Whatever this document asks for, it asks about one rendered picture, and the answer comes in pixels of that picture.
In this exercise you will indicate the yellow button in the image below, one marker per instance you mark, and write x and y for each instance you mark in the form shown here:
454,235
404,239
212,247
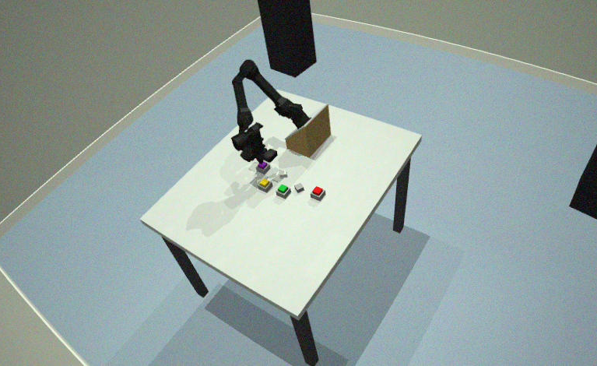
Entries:
264,185

